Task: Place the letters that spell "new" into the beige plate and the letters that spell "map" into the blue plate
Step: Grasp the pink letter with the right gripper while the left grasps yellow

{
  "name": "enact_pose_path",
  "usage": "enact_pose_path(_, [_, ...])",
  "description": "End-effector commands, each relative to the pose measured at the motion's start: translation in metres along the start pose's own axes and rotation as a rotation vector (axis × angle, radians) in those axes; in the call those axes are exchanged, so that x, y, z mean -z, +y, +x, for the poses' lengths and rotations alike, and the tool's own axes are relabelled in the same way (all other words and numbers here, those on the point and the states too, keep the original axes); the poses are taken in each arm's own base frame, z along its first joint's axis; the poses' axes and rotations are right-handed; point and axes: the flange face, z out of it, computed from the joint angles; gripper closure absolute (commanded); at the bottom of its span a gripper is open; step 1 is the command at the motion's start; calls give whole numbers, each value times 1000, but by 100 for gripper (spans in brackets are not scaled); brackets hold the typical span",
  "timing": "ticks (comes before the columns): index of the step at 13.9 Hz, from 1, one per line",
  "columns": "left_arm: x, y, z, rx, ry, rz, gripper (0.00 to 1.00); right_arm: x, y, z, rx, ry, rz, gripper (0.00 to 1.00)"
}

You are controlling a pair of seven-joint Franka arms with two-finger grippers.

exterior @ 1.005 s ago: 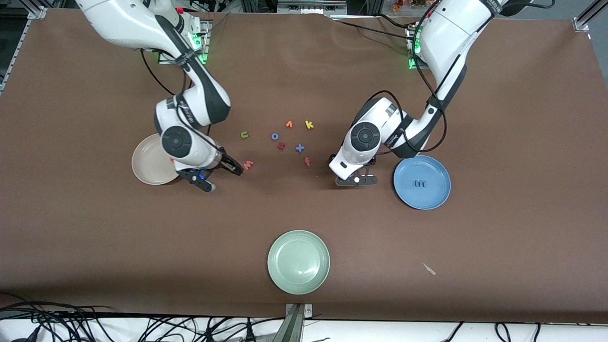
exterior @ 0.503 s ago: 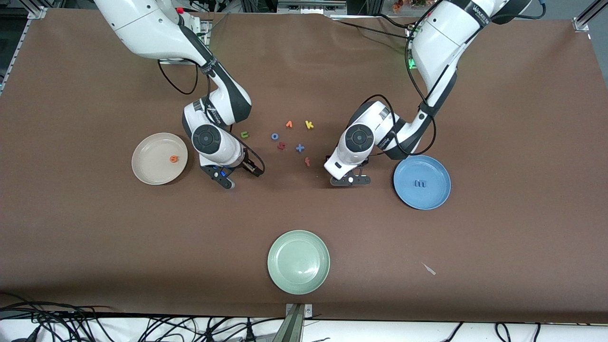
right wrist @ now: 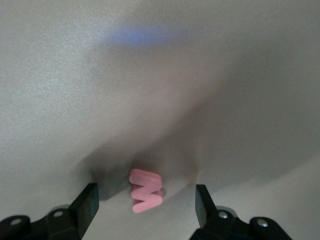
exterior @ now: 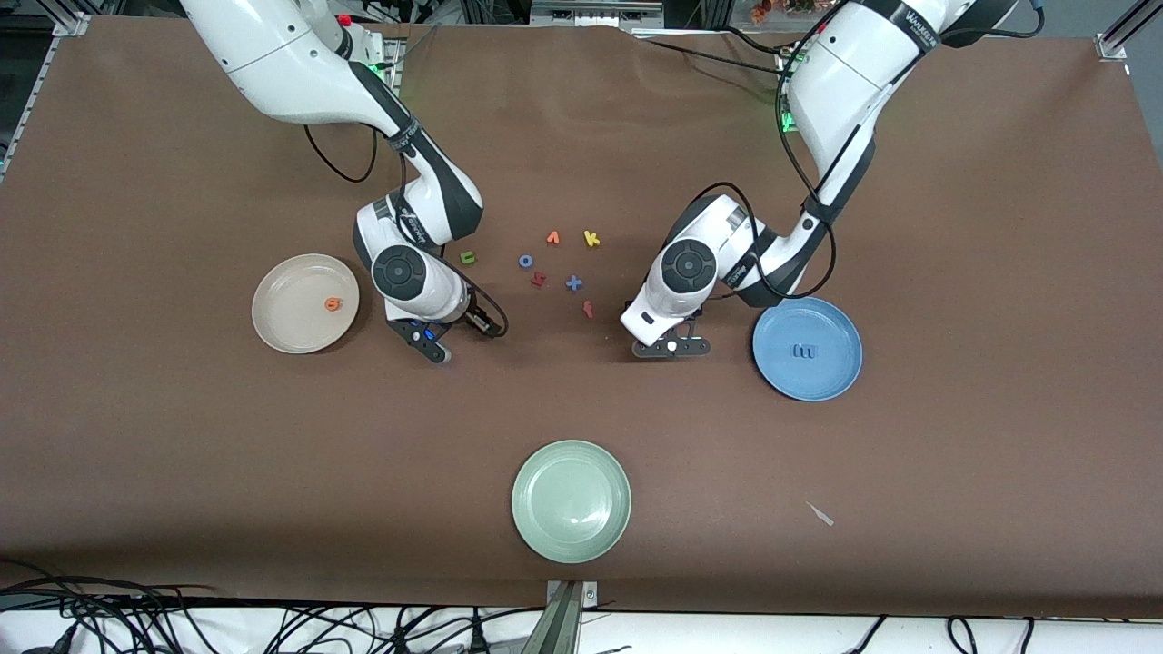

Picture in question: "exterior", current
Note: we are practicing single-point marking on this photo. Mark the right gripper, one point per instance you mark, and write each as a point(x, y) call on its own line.
point(474, 315)

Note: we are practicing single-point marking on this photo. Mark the pale green plate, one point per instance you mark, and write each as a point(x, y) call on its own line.
point(571, 501)

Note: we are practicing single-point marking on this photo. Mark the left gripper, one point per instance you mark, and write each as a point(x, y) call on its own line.
point(695, 313)

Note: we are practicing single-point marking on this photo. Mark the small grey paper scrap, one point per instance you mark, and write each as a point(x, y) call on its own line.
point(820, 515)

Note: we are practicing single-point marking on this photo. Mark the blue plate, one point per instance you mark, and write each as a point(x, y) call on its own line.
point(822, 381)

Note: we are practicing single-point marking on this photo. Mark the beige brown plate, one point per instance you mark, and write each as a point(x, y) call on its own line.
point(295, 318)

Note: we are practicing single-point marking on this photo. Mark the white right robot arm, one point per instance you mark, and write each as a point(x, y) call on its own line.
point(291, 64)

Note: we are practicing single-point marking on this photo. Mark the brown table cover sheet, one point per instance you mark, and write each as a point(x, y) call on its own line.
point(182, 454)

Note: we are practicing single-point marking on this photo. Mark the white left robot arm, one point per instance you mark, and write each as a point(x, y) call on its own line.
point(845, 82)

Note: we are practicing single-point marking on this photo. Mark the grey equipment box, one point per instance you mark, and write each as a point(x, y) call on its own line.
point(595, 11)

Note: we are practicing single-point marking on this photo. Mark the aluminium frame strut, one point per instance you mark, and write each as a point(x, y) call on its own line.
point(1122, 32)
point(27, 100)

